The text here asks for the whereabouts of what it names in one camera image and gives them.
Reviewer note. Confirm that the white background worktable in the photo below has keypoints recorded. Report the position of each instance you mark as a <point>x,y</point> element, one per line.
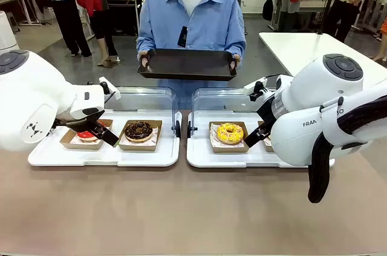
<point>311,3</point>

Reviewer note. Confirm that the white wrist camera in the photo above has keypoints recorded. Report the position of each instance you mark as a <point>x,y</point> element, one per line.
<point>112,91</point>
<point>255,86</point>

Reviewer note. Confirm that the yellow sprinkled donut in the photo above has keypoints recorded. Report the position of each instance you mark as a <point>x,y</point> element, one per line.
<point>229,133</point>

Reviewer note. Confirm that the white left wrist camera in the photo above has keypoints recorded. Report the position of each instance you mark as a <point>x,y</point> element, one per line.
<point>112,91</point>

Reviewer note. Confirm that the black serving tray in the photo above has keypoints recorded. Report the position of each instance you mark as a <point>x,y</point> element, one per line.
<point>187,63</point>

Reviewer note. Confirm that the white display tray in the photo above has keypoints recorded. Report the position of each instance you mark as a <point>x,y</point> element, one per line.
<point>142,157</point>
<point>199,153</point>

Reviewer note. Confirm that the dark sprinkled donut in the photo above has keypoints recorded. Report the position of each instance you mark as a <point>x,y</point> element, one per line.
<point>263,129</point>

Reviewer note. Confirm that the person's left hand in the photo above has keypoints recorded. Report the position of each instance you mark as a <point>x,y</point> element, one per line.
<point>236,60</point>

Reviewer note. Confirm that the person's right hand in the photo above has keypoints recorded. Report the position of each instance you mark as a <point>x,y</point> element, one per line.
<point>143,57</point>

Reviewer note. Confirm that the chocolate sprinkled donut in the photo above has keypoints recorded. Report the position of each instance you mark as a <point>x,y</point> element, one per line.
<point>138,131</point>

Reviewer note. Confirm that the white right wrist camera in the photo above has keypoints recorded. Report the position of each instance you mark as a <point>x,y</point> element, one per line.
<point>255,86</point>

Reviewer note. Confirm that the white Franka left robot arm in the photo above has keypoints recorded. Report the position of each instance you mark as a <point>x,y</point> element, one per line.
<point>30,92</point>

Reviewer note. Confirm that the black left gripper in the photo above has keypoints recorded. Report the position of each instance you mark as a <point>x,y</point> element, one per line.
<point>81,121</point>

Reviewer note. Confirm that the mannequin in light blue shirt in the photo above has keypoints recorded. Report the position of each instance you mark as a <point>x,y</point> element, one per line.
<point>65,11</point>

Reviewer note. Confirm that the white Franka right robot arm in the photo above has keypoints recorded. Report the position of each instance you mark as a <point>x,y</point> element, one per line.
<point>302,86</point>

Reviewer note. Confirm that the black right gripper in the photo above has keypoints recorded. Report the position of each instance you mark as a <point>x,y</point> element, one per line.
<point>267,112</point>

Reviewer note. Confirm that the dark background workbench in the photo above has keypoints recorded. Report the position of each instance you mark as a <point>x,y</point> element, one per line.
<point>124,14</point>

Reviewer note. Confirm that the large white table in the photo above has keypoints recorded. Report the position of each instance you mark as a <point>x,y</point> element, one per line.
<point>290,50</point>

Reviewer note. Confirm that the person in yellow floral shirt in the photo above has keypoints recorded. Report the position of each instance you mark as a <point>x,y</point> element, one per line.
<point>347,1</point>

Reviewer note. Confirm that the person's right forearm blue sleeve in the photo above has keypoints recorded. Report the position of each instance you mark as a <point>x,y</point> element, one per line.
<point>144,42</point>

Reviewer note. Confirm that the brown cardboard donut box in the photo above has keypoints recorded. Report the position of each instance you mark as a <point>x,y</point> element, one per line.
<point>228,148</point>
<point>75,144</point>
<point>137,147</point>

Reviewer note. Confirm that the person in orange shorts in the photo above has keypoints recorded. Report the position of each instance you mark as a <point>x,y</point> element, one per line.
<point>383,38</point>

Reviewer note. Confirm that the black backpack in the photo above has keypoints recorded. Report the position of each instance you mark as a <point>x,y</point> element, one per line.
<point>268,9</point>

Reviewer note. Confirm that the person in blue shirt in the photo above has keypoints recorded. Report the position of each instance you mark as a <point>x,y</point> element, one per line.
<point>169,20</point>

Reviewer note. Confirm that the clear plastic display cover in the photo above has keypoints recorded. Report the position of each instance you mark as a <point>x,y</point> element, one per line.
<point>217,100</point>
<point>145,98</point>

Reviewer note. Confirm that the white printed paper liner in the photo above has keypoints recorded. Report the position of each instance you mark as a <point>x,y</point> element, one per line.
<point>73,138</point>
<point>213,136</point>
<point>155,135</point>

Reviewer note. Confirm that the black clip-on microphone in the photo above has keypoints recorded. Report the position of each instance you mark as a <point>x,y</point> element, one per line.
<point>182,37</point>

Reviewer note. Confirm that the red glazed donut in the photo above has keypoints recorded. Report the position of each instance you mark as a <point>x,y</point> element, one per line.
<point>84,137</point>

